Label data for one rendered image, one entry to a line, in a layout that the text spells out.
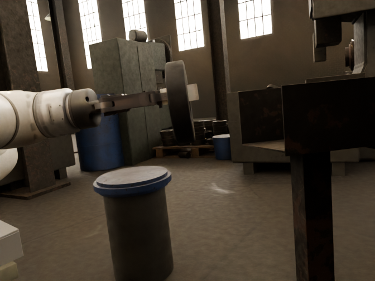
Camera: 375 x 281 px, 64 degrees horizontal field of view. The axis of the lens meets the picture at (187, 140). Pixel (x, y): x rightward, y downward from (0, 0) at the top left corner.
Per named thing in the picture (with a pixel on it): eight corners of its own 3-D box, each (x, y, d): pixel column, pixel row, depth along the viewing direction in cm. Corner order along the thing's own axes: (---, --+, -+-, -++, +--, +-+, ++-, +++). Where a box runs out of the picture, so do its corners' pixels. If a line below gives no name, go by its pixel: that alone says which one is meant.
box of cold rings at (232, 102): (352, 155, 304) (350, 76, 294) (361, 177, 230) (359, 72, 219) (251, 155, 348) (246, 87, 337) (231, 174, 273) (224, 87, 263)
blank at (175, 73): (186, 70, 64) (171, 72, 64) (180, 48, 48) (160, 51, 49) (196, 141, 64) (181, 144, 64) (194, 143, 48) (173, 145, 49)
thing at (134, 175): (193, 257, 136) (184, 165, 130) (153, 301, 108) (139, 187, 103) (138, 247, 152) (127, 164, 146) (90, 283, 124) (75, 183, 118)
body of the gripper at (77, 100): (87, 127, 62) (130, 121, 62) (69, 132, 54) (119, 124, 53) (80, 91, 61) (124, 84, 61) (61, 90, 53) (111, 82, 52)
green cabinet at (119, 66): (105, 164, 383) (88, 44, 363) (138, 153, 443) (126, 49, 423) (134, 165, 359) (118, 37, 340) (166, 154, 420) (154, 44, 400)
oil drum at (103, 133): (138, 160, 388) (129, 91, 376) (105, 172, 336) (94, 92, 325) (104, 160, 416) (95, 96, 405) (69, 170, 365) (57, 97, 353)
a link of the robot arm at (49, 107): (39, 141, 54) (71, 136, 54) (28, 91, 53) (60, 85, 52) (62, 135, 63) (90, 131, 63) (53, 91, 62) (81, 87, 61)
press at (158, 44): (124, 132, 826) (111, 31, 790) (154, 127, 916) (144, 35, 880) (160, 132, 740) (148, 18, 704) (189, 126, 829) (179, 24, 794)
